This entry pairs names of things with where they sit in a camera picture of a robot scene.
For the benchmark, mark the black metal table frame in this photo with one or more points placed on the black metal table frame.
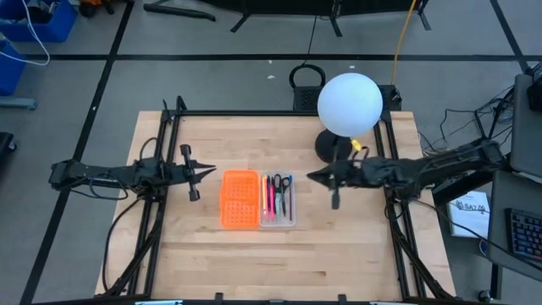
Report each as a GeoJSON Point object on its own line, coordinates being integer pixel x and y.
{"type": "Point", "coordinates": [275, 113]}

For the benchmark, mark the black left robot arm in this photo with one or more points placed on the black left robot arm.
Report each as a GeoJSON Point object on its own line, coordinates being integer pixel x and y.
{"type": "Point", "coordinates": [106, 173]}

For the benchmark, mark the black stand leg bar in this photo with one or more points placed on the black stand leg bar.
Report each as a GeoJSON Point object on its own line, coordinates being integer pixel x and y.
{"type": "Point", "coordinates": [178, 10]}

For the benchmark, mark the white globe table lamp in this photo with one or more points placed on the white globe table lamp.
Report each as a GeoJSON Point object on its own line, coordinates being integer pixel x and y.
{"type": "Point", "coordinates": [349, 103]}

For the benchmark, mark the small blue storage bin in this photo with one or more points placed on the small blue storage bin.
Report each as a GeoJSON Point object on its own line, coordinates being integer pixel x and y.
{"type": "Point", "coordinates": [10, 72]}

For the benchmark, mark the clear plastic supply box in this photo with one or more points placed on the clear plastic supply box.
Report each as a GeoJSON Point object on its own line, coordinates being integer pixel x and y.
{"type": "Point", "coordinates": [279, 224]}

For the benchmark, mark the white printed booklet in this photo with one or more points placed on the white printed booklet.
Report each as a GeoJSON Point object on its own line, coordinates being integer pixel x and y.
{"type": "Point", "coordinates": [470, 216]}

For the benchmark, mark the black caster wheel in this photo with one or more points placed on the black caster wheel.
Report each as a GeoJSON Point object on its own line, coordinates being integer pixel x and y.
{"type": "Point", "coordinates": [485, 295]}

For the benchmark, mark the black keyboard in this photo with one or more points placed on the black keyboard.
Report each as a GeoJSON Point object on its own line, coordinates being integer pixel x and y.
{"type": "Point", "coordinates": [525, 235]}

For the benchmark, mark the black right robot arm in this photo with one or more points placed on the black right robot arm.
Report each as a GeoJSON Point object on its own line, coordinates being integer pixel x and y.
{"type": "Point", "coordinates": [423, 169]}

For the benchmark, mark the silver edge bracket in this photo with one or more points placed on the silver edge bracket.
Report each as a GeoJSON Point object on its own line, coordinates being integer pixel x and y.
{"type": "Point", "coordinates": [394, 303]}
{"type": "Point", "coordinates": [158, 302]}

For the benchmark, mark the black standing panel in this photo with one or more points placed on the black standing panel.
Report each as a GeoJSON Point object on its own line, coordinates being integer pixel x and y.
{"type": "Point", "coordinates": [296, 6]}

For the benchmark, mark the black table clamp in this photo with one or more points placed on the black table clamp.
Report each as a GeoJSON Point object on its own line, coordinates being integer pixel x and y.
{"type": "Point", "coordinates": [218, 299]}
{"type": "Point", "coordinates": [342, 300]}

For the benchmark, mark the yellow connector tag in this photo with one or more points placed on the yellow connector tag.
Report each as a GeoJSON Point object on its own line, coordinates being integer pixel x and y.
{"type": "Point", "coordinates": [356, 145]}

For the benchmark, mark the black desktop device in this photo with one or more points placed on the black desktop device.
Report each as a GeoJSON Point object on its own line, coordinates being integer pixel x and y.
{"type": "Point", "coordinates": [535, 93]}

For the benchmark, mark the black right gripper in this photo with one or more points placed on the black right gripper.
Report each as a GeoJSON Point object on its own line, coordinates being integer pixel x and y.
{"type": "Point", "coordinates": [349, 175]}

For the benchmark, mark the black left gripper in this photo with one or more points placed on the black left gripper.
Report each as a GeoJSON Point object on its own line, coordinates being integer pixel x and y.
{"type": "Point", "coordinates": [182, 173]}

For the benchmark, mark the black floor object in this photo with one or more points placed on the black floor object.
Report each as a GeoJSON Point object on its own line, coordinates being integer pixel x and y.
{"type": "Point", "coordinates": [6, 142]}

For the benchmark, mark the large blue storage bin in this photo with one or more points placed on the large blue storage bin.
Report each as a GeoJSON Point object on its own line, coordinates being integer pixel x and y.
{"type": "Point", "coordinates": [59, 25]}

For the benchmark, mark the grey floor bar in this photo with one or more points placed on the grey floor bar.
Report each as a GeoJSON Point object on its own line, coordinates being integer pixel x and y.
{"type": "Point", "coordinates": [17, 103]}

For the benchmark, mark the pink marker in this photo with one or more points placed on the pink marker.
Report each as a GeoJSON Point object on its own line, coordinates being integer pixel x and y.
{"type": "Point", "coordinates": [272, 199]}

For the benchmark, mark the grey desk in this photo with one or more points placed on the grey desk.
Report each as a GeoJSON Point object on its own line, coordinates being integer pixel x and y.
{"type": "Point", "coordinates": [501, 195]}

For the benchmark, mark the pink pencil yellow eraser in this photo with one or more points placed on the pink pencil yellow eraser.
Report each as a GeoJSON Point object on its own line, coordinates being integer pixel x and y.
{"type": "Point", "coordinates": [264, 218]}

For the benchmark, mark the orange perforated box lid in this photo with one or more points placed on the orange perforated box lid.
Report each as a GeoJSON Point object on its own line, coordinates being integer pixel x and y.
{"type": "Point", "coordinates": [240, 199]}

